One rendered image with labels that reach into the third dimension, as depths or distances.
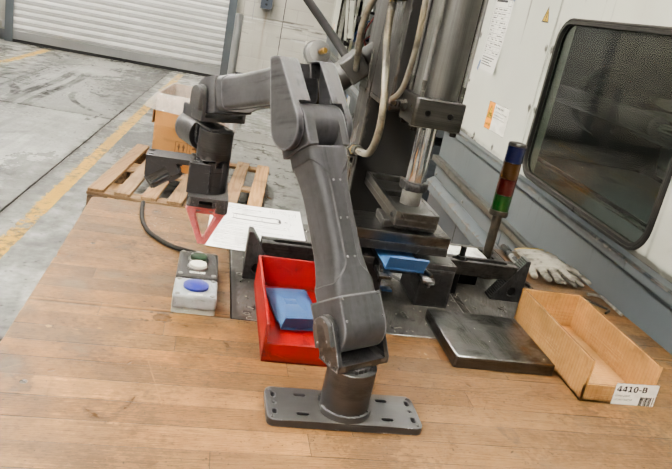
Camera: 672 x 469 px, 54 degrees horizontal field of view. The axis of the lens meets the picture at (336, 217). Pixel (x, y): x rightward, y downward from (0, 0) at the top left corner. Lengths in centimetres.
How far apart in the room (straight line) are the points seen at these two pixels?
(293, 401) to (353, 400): 8
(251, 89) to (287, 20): 936
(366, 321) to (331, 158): 21
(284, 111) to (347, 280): 23
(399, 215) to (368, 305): 35
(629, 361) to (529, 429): 28
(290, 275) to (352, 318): 38
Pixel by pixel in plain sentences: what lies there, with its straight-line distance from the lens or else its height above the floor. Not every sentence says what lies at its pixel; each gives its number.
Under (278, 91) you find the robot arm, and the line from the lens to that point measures 87.
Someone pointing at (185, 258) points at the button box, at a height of 93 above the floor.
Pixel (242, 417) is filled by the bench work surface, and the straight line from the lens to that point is 84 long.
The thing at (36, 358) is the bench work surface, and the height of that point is 90.
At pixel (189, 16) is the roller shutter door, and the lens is 1033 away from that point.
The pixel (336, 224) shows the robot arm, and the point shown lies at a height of 113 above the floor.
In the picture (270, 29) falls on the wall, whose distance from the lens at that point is 1032.
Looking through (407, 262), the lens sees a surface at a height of 101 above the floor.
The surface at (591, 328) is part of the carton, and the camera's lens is 128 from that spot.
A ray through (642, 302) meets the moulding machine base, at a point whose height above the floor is 91.
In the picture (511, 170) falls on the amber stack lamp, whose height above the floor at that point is 114.
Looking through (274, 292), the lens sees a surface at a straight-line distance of 114.
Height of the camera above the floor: 139
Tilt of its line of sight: 18 degrees down
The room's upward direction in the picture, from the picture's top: 12 degrees clockwise
